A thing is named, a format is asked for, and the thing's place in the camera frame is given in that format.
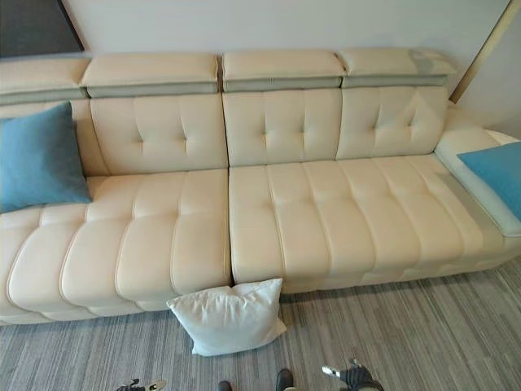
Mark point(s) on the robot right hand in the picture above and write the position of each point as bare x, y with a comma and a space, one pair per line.
353, 374

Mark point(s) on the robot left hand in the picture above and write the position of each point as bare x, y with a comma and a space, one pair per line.
140, 384

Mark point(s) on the cream leather sofa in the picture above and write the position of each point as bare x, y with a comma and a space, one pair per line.
260, 212

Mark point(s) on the robot right dark foot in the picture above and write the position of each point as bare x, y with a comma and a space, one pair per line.
283, 379

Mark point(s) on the robot dark foot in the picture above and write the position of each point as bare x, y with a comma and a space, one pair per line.
283, 379
224, 386

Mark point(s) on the robot left dark foot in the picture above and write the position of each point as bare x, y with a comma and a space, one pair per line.
224, 386

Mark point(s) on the white square cushion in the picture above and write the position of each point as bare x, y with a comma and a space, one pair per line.
232, 319

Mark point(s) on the blue square cushion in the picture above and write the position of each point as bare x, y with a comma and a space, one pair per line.
494, 169
36, 159

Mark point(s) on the dark grey wall panel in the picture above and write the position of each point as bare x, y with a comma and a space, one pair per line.
34, 26

